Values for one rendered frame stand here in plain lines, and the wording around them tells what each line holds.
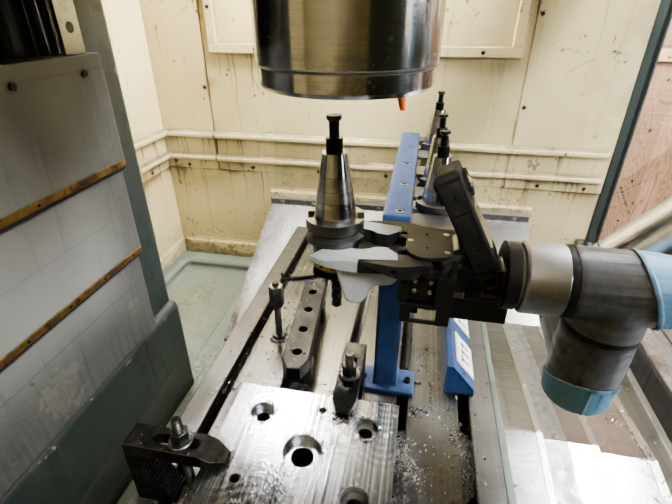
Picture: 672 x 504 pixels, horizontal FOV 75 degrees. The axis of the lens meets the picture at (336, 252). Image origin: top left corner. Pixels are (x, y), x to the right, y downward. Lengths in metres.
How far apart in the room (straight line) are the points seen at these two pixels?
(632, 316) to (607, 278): 0.04
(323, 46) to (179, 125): 1.36
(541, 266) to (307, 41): 0.29
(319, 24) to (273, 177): 1.28
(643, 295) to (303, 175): 1.24
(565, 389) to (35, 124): 0.72
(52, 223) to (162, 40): 1.02
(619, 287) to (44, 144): 0.70
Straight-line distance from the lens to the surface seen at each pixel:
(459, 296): 0.48
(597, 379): 0.54
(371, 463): 0.59
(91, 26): 0.89
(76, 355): 0.83
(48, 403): 0.81
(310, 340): 0.78
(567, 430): 1.02
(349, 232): 0.44
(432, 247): 0.45
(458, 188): 0.42
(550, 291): 0.46
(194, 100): 1.63
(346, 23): 0.34
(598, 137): 1.54
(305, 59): 0.35
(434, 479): 0.70
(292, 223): 1.54
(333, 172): 0.43
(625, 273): 0.49
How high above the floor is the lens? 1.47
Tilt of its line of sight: 29 degrees down
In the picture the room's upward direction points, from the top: straight up
